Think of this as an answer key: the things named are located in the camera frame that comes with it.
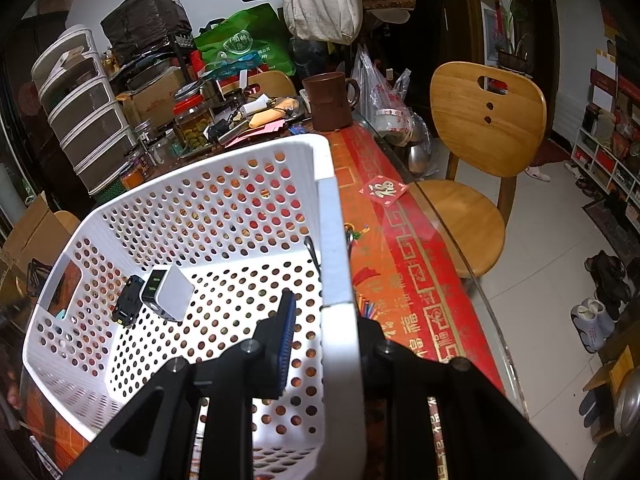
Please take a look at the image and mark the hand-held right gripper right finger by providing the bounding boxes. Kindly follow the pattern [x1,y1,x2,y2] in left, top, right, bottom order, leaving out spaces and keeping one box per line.
[356,316,578,480]

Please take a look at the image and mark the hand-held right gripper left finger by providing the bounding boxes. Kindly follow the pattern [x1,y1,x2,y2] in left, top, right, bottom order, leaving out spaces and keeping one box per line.
[62,289,298,480]

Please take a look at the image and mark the white perforated plastic basket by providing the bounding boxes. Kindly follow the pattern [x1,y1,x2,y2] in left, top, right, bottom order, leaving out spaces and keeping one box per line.
[22,134,368,480]

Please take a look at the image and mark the white cube charger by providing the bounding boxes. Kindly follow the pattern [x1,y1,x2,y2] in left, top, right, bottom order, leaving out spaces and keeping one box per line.
[141,266,195,323]

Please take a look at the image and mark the keys with keyring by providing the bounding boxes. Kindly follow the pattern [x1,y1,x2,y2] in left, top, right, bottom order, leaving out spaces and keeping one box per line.
[111,275,146,328]

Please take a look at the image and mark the red printed tablecloth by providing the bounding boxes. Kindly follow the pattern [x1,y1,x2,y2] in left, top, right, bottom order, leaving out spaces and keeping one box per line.
[0,125,506,480]

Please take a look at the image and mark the red paper square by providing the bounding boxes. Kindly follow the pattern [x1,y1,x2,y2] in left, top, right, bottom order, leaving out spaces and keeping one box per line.
[359,174,410,207]

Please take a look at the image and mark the pink paper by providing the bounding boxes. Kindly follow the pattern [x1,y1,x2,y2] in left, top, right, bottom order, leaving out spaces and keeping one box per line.
[235,122,286,143]

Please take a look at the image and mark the white slippers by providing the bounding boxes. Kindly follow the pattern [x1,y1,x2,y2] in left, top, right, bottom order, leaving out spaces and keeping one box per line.
[570,299,616,353]

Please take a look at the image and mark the small orange jar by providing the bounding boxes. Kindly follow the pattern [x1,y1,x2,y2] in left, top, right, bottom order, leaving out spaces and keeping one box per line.
[119,160,153,191]

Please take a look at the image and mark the yellow cloth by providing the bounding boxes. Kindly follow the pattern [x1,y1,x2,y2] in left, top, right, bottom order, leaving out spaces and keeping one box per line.
[248,107,291,130]

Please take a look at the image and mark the grey slippers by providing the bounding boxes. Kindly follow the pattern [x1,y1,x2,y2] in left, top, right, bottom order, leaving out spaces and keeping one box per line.
[579,385,611,428]

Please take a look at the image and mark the glass jar black lid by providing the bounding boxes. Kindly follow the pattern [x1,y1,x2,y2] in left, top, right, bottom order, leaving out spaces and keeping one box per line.
[150,130,177,165]

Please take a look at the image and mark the glass pickle jar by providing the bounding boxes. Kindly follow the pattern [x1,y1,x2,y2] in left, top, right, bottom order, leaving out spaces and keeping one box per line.
[172,95,213,153]

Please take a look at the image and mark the brown ceramic mug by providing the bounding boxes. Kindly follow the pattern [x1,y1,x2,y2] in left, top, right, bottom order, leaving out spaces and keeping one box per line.
[301,72,361,132]

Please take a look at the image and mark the black shoes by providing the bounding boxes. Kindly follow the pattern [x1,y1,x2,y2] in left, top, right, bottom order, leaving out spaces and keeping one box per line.
[584,250,632,306]

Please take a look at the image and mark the wooden chair with slot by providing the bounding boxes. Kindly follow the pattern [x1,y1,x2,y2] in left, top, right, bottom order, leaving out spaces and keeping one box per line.
[415,61,547,281]

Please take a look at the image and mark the clear plastic bag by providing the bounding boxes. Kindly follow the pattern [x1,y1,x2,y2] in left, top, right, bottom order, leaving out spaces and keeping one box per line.
[352,45,416,146]

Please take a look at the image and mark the black folding stand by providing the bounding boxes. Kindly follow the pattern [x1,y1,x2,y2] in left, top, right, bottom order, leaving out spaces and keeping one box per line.
[26,259,52,306]

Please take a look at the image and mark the dark doormat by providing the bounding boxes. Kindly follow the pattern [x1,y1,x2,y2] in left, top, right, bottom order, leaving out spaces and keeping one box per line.
[582,200,640,251]

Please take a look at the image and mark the brown cardboard box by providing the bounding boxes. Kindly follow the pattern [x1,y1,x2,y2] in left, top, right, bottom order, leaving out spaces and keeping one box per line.
[120,67,193,131]

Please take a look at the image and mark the open cardboard box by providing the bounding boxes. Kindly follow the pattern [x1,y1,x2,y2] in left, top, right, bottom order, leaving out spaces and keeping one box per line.
[0,192,81,286]

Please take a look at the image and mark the white cubby shelf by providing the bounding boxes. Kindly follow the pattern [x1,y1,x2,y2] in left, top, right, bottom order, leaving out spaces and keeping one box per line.
[570,105,640,201]

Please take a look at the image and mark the green shopping bag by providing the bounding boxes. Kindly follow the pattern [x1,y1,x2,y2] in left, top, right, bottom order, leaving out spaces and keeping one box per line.
[194,3,297,78]

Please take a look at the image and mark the potted plant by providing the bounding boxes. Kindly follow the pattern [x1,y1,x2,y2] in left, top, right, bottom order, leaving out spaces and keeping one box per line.
[495,0,533,71]

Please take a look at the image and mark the beige canvas tote bag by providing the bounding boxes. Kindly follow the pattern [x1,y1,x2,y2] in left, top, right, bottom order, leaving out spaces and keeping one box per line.
[275,0,363,45]

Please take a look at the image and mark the dark wooden door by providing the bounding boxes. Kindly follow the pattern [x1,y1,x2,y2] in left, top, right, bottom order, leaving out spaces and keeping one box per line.
[520,0,561,141]

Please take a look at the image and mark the black plastic bag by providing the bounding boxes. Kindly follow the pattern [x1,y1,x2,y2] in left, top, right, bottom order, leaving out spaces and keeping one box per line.
[100,0,193,61]

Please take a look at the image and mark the stack of gift boxes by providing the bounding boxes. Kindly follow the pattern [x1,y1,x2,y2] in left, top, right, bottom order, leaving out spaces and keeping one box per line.
[590,35,640,111]

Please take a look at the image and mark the black wire loop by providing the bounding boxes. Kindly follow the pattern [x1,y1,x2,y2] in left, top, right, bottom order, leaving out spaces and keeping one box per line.
[304,235,322,277]

